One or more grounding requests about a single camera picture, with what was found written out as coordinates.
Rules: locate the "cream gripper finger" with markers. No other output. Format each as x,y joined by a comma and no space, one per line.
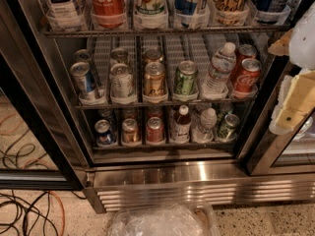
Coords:
280,47
299,101

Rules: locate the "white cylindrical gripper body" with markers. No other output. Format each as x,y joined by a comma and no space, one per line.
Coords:
303,44

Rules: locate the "brown drink bottle white cap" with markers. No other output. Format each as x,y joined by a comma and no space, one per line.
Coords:
180,131

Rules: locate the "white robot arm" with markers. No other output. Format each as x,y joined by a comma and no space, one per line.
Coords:
302,43

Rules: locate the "glass fridge door right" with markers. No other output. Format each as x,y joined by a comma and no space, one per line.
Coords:
272,154

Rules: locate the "glass fridge door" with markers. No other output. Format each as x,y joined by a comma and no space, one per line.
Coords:
32,157
272,154

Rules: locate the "clear water bottle middle shelf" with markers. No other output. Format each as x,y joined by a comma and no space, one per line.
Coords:
222,63

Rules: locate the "clear water bottle shelf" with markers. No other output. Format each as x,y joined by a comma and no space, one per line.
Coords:
203,132
222,63

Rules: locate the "gold brown bottle top shelf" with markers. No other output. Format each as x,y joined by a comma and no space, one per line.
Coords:
229,11

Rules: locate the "green can bottom shelf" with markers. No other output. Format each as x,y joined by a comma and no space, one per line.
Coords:
228,126

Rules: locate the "green can shelf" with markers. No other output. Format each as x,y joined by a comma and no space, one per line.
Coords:
185,77
228,126

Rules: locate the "clear water bottle bottom shelf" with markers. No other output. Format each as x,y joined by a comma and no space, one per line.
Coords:
203,132

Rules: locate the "green can middle shelf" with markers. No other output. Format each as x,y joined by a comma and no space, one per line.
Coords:
185,77

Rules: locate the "gold can middle shelf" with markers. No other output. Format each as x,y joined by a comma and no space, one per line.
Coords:
154,79

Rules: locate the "gold can shelf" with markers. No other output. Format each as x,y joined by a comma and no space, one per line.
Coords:
130,131
154,79

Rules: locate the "stainless steel fridge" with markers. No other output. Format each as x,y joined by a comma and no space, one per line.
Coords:
143,174

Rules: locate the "red can bottom shelf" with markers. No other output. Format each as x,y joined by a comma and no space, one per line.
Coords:
154,130

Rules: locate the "white can middle shelf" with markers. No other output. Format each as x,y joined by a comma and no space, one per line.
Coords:
122,82

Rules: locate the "gold can bottom shelf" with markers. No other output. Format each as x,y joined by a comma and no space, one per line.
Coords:
130,131

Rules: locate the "red coca-cola bottle top shelf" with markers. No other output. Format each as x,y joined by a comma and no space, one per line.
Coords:
108,13

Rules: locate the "blue can bottom shelf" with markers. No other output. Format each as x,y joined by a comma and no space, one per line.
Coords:
104,135

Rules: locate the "blue silver can middle shelf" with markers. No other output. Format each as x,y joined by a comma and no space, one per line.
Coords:
85,80

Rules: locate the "white label bottle top shelf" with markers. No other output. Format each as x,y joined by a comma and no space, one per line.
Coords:
65,14

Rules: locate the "glass fridge door left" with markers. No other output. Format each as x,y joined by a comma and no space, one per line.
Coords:
32,157

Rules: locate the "red coca-cola can rear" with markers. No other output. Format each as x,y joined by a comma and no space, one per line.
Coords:
243,51

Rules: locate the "red coca-cola can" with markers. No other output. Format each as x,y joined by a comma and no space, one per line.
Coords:
243,51
247,75

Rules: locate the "red coca-cola can front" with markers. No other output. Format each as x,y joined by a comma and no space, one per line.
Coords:
247,75

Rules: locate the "clear plastic bin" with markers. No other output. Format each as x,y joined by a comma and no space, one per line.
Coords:
180,218

